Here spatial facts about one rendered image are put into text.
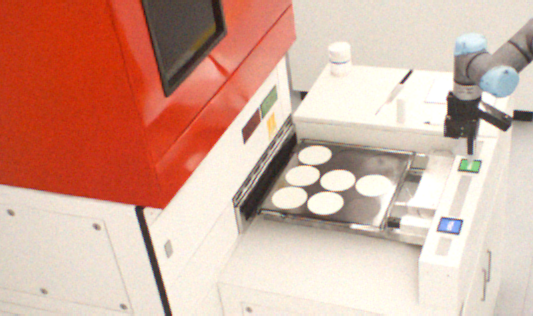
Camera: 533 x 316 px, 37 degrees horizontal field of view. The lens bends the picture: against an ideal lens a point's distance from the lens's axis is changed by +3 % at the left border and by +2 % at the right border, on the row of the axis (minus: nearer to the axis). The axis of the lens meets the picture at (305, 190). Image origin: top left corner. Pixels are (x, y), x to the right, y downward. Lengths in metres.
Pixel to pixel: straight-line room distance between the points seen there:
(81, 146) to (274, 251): 0.68
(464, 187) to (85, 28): 1.06
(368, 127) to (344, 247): 0.42
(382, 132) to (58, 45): 1.10
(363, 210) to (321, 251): 0.16
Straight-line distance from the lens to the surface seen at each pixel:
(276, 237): 2.16
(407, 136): 2.32
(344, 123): 2.36
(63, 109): 1.63
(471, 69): 1.91
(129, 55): 1.49
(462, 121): 2.03
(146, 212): 1.69
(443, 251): 1.88
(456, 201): 2.03
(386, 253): 2.08
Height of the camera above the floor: 2.21
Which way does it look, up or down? 37 degrees down
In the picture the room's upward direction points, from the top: 7 degrees counter-clockwise
